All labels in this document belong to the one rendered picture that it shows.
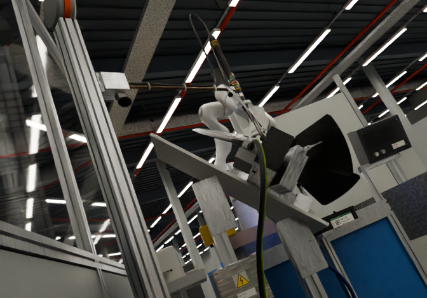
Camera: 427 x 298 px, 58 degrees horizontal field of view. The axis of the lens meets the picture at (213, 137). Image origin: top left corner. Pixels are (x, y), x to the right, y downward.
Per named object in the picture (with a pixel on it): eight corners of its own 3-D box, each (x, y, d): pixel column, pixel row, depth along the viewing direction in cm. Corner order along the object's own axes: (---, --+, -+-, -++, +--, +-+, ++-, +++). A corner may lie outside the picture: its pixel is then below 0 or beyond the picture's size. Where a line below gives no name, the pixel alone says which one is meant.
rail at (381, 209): (226, 286, 175) (220, 269, 178) (226, 286, 179) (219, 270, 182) (394, 213, 190) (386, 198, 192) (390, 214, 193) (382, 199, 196)
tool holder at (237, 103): (240, 101, 166) (232, 83, 170) (231, 110, 171) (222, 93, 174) (255, 101, 172) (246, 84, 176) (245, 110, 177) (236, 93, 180)
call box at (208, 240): (206, 248, 179) (198, 227, 182) (206, 250, 188) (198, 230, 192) (237, 235, 181) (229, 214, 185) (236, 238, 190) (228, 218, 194)
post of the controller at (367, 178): (379, 201, 192) (359, 166, 199) (377, 202, 195) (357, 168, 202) (384, 199, 193) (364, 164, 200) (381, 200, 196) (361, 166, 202)
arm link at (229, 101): (243, 110, 222) (272, 136, 200) (222, 104, 213) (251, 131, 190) (250, 96, 220) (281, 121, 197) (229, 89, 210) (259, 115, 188)
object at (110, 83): (103, 89, 127) (96, 69, 130) (95, 101, 131) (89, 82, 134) (130, 90, 134) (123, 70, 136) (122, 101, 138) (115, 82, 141)
